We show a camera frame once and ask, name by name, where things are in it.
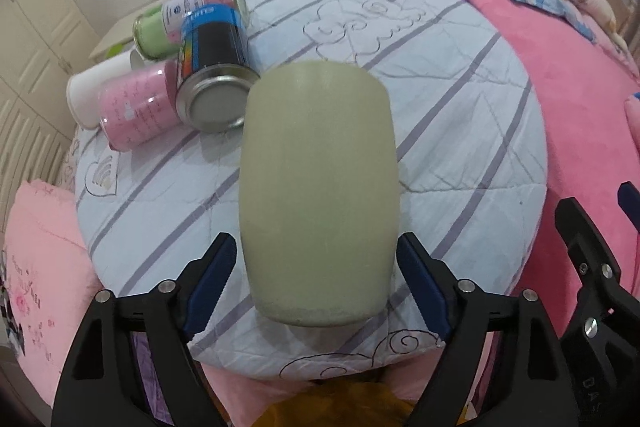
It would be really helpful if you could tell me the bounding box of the pale green ceramic cup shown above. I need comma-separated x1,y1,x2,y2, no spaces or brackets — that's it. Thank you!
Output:
239,61,400,327

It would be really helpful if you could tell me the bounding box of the white paper cup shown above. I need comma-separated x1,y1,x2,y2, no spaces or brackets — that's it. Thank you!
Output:
66,49,144,130

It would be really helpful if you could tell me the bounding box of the pink bed cover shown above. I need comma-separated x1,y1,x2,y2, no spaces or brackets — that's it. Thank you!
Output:
470,0,639,333

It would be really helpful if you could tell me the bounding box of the pink folded blanket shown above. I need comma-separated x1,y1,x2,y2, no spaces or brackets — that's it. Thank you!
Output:
1,180,102,405

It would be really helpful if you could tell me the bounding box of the heart pattern white sheet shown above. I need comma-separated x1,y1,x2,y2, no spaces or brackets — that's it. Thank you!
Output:
54,126,81,193

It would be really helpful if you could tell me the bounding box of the black blue spray can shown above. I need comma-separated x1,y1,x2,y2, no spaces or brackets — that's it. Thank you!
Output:
176,4,259,133

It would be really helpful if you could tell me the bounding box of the white bedside table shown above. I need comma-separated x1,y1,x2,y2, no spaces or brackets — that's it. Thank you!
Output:
89,11,141,63

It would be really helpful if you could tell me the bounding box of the cream wardrobe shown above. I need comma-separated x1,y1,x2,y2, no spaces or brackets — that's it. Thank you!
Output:
1,0,99,225

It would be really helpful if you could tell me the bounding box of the green pink labelled bottle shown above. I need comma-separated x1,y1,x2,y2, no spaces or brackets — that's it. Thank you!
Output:
132,0,250,61

